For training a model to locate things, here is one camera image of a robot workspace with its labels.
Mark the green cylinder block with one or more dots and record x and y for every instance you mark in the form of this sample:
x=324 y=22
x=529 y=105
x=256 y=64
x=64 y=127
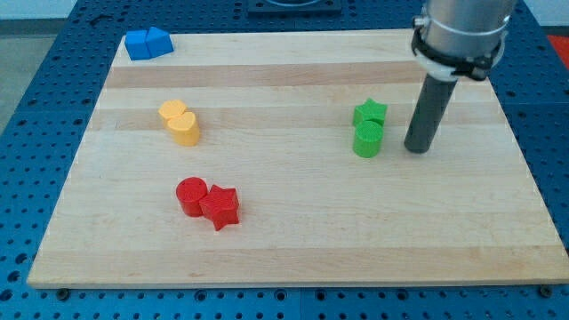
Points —
x=368 y=138

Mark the blue triangle block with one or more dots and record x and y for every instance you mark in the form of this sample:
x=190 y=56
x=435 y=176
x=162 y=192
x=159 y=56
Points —
x=158 y=42

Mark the yellow heart block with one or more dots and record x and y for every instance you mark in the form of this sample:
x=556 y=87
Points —
x=184 y=129

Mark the green star block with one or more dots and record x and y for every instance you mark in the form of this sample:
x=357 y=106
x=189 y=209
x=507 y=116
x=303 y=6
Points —
x=370 y=110

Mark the blue cube block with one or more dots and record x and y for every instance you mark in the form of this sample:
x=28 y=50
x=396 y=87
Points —
x=136 y=45

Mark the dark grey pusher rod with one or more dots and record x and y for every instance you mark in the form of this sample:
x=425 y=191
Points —
x=428 y=113

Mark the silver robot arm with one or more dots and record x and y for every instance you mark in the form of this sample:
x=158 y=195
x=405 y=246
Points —
x=456 y=38

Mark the red cylinder block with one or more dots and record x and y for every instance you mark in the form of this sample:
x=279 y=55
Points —
x=189 y=193

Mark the red star block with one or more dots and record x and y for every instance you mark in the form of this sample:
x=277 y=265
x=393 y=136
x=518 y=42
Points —
x=221 y=207

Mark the wooden board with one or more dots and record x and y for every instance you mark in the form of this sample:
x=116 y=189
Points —
x=275 y=114

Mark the yellow pentagon block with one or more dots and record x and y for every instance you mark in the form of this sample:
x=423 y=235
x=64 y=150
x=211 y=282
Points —
x=171 y=109

